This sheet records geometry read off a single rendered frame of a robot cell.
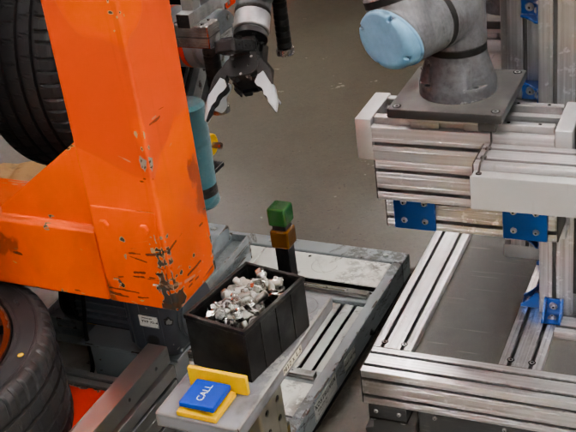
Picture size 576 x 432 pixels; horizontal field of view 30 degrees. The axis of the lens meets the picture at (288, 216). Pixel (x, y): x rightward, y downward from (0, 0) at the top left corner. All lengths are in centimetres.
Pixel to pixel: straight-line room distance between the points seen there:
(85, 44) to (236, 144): 212
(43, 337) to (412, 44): 90
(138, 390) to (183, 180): 43
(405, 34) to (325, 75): 259
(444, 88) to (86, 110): 67
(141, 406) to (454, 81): 88
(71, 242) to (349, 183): 162
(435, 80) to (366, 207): 141
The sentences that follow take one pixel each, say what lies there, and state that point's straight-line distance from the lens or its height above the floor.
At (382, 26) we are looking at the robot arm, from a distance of 192.
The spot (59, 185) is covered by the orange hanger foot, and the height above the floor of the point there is 76.
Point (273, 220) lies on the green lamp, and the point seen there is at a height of 63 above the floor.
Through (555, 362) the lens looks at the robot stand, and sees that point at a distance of 239.
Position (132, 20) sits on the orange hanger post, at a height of 110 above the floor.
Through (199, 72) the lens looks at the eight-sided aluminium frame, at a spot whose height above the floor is 69.
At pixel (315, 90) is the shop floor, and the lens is 435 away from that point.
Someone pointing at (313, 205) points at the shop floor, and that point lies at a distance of 348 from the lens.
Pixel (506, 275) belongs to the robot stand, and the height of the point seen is 21.
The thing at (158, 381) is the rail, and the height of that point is 34.
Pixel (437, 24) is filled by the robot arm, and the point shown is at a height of 100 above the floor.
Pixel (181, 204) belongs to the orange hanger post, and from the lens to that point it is 204.
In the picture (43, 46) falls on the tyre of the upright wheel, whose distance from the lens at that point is 232.
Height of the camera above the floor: 165
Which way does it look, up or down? 29 degrees down
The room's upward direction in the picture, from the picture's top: 8 degrees counter-clockwise
